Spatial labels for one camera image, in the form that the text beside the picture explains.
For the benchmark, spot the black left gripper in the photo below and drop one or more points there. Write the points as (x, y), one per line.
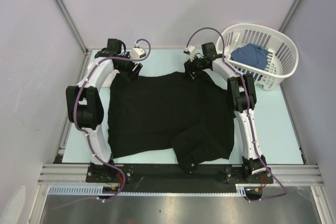
(129, 75)

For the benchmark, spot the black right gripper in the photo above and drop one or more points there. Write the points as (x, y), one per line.
(189, 67)

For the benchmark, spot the black long sleeve shirt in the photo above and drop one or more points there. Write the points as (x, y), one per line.
(192, 117)

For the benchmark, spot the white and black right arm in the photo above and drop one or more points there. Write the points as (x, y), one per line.
(241, 98)

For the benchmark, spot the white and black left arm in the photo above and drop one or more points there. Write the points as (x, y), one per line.
(84, 106)

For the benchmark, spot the blue crumpled shirt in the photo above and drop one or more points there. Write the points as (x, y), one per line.
(252, 55)

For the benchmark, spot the white plastic laundry basket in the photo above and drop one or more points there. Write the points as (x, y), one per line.
(269, 55)

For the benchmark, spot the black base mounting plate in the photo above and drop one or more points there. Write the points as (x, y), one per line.
(169, 178)

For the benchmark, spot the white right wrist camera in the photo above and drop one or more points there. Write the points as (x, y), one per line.
(191, 51)

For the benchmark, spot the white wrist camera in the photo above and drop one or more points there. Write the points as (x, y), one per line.
(137, 53)
(191, 51)

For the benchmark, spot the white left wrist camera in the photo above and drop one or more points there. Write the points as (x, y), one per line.
(137, 53)

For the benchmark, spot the white slotted cable duct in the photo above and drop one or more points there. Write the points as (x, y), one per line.
(73, 190)

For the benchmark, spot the aluminium frame rail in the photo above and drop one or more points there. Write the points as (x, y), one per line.
(75, 174)

